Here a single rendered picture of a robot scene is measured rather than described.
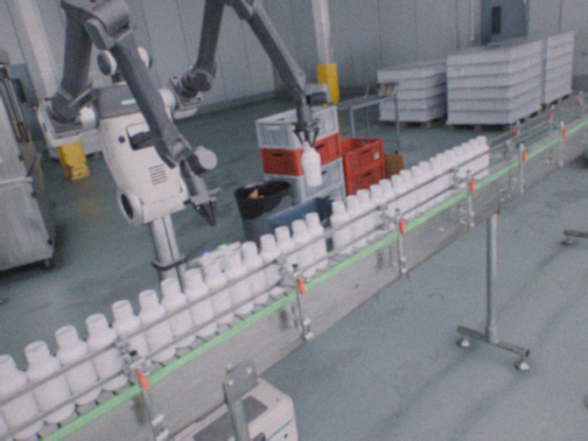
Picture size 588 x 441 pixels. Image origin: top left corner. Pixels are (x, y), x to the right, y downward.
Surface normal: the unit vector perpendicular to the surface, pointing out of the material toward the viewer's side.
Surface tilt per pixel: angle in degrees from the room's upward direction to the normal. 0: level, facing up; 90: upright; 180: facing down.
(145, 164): 90
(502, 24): 90
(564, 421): 0
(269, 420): 31
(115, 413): 90
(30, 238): 87
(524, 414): 0
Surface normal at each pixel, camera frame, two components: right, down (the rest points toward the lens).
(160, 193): 0.67, 0.16
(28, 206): 0.41, 0.25
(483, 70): -0.70, 0.32
